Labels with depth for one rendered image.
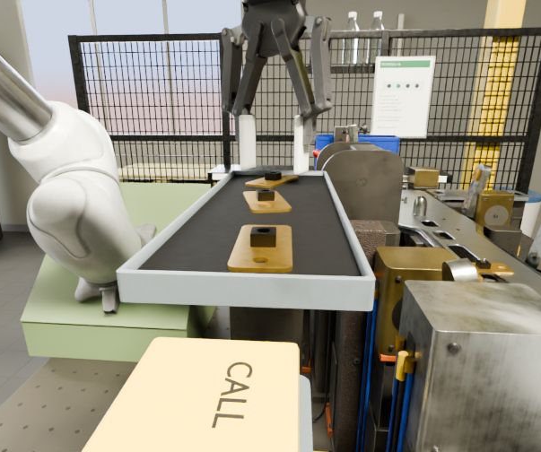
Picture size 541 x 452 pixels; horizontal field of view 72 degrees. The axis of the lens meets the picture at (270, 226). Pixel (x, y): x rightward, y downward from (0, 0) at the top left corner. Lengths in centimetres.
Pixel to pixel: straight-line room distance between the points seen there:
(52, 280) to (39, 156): 32
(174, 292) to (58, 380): 77
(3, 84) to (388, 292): 69
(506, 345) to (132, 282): 24
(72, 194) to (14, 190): 406
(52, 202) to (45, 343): 40
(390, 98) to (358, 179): 105
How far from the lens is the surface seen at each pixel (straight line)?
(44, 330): 102
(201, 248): 25
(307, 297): 20
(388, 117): 164
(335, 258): 24
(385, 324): 47
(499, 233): 99
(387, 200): 63
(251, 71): 49
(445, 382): 30
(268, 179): 49
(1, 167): 484
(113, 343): 95
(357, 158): 61
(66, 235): 75
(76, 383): 94
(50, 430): 86
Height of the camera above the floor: 125
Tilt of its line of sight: 17 degrees down
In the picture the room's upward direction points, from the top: straight up
